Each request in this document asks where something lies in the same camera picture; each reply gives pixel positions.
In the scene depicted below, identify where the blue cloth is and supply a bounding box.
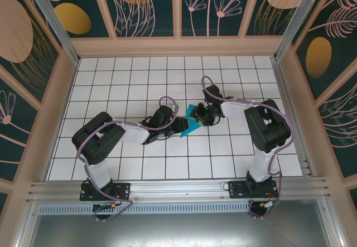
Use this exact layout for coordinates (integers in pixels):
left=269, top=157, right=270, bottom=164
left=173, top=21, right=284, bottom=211
left=179, top=104, right=207, bottom=139

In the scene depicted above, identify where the grey metal sheet panel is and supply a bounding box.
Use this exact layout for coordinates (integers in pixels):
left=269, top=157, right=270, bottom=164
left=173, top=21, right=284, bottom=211
left=16, top=199, right=344, bottom=247

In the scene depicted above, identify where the small circuit board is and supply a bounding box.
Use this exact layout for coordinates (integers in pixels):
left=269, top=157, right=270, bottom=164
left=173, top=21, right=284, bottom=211
left=258, top=200, right=280, bottom=211
left=93, top=201, right=121, bottom=212

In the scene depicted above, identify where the aluminium mounting rail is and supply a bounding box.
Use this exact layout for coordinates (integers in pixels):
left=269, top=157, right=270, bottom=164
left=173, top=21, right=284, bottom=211
left=26, top=176, right=331, bottom=205

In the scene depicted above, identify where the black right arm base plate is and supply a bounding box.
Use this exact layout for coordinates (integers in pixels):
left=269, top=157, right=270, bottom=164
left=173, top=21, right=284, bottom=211
left=228, top=180, right=279, bottom=200

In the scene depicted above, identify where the grey slotted cable duct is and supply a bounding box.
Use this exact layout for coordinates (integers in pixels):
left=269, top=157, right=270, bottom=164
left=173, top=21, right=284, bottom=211
left=36, top=202, right=252, bottom=214

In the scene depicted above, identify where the aluminium side rail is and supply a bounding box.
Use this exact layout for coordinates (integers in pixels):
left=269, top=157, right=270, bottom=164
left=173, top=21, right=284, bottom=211
left=272, top=57, right=319, bottom=178

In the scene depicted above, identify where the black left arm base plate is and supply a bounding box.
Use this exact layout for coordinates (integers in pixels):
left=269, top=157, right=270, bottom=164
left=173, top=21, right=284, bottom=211
left=80, top=182, right=132, bottom=202

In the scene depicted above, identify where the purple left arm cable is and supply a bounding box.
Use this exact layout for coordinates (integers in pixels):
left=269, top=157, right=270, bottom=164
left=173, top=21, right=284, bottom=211
left=76, top=95, right=178, bottom=222

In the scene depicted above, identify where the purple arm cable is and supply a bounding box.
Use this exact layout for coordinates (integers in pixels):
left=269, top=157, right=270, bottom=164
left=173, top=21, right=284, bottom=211
left=200, top=75, right=296, bottom=220
left=76, top=95, right=178, bottom=222

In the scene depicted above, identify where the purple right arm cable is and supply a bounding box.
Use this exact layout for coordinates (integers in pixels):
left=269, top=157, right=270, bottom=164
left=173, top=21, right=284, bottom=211
left=200, top=75, right=296, bottom=220

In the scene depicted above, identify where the aluminium frame post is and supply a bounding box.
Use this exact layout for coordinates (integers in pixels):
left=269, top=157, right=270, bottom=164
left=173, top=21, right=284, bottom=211
left=274, top=0, right=332, bottom=61
left=23, top=0, right=80, bottom=64

